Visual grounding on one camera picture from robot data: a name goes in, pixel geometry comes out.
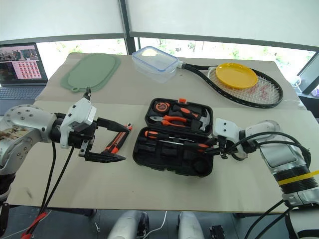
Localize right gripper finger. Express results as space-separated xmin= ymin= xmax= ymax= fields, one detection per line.
xmin=199 ymin=137 xmax=219 ymax=148
xmin=199 ymin=147 xmax=221 ymax=155

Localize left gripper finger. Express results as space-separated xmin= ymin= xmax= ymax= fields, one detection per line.
xmin=84 ymin=150 xmax=127 ymax=164
xmin=96 ymin=118 xmax=131 ymax=133

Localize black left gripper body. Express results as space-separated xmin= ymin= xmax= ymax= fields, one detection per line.
xmin=67 ymin=121 xmax=98 ymax=158

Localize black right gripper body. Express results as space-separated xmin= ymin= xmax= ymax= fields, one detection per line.
xmin=214 ymin=135 xmax=229 ymax=160

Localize orange black screwdriver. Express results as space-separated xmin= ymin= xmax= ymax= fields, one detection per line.
xmin=159 ymin=139 xmax=215 ymax=153
xmin=144 ymin=130 xmax=185 ymax=140

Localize orange black utility knife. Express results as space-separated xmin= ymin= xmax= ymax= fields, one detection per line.
xmin=103 ymin=123 xmax=133 ymax=155

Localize black plastic tool case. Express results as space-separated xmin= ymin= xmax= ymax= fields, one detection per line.
xmin=132 ymin=98 xmax=214 ymax=177

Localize beige cardboard sheet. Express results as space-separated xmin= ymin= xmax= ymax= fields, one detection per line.
xmin=6 ymin=99 xmax=319 ymax=214
xmin=36 ymin=52 xmax=308 ymax=112

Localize claw hammer orange grip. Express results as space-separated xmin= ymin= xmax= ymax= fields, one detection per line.
xmin=172 ymin=104 xmax=213 ymax=132

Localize orange black tape measure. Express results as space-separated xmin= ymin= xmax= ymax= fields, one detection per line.
xmin=153 ymin=101 xmax=170 ymax=113

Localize green silicone mat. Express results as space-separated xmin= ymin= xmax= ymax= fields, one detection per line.
xmin=60 ymin=53 xmax=122 ymax=94

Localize yellow plastic plate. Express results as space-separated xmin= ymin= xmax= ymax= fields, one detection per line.
xmin=215 ymin=62 xmax=259 ymax=90

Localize grey rounded shape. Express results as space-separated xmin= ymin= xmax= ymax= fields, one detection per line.
xmin=177 ymin=211 xmax=208 ymax=239
xmin=107 ymin=210 xmax=150 ymax=239

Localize black tennis racket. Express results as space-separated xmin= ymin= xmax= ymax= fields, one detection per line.
xmin=177 ymin=62 xmax=284 ymax=109

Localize clear container blue lid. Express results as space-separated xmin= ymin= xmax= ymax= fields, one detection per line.
xmin=132 ymin=46 xmax=180 ymax=84

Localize small black box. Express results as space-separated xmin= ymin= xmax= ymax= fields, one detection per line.
xmin=209 ymin=225 xmax=226 ymax=239

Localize grey laptop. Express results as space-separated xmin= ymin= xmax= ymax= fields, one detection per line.
xmin=0 ymin=42 xmax=49 ymax=109

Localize red tape wrap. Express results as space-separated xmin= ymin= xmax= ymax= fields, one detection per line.
xmin=20 ymin=211 xmax=48 ymax=239

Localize black monitor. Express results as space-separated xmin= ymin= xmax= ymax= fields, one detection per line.
xmin=297 ymin=51 xmax=319 ymax=94

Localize white roller blind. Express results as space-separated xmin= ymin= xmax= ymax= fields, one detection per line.
xmin=0 ymin=0 xmax=125 ymax=42
xmin=126 ymin=0 xmax=319 ymax=52

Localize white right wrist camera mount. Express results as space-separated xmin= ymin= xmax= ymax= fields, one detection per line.
xmin=211 ymin=118 xmax=241 ymax=144

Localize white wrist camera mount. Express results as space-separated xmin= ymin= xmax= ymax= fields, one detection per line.
xmin=211 ymin=118 xmax=241 ymax=144
xmin=59 ymin=98 xmax=97 ymax=149

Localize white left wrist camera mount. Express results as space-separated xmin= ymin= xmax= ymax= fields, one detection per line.
xmin=59 ymin=98 xmax=97 ymax=149

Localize orange handled pliers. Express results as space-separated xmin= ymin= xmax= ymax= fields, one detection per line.
xmin=149 ymin=115 xmax=191 ymax=128

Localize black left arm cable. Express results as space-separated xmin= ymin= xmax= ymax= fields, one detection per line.
xmin=39 ymin=86 xmax=92 ymax=217

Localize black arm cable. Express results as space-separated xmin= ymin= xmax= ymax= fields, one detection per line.
xmin=39 ymin=86 xmax=92 ymax=217
xmin=220 ymin=131 xmax=312 ymax=239

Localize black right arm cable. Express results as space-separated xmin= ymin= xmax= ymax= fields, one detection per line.
xmin=220 ymin=131 xmax=312 ymax=239

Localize thin white cable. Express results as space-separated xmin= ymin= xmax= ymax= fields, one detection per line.
xmin=146 ymin=211 xmax=168 ymax=236

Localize dark window frame post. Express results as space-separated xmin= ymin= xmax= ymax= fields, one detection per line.
xmin=118 ymin=0 xmax=137 ymax=56

